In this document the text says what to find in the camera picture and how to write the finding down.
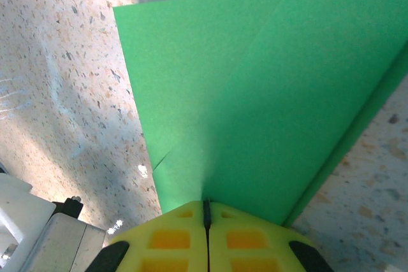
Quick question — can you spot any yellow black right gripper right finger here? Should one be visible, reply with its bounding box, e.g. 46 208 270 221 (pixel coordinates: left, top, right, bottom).
207 200 335 272

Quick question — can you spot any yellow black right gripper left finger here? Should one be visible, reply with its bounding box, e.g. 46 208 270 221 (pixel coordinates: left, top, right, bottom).
85 200 208 272

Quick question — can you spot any green paper sheet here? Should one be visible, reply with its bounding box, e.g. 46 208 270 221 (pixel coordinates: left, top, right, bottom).
113 0 408 229

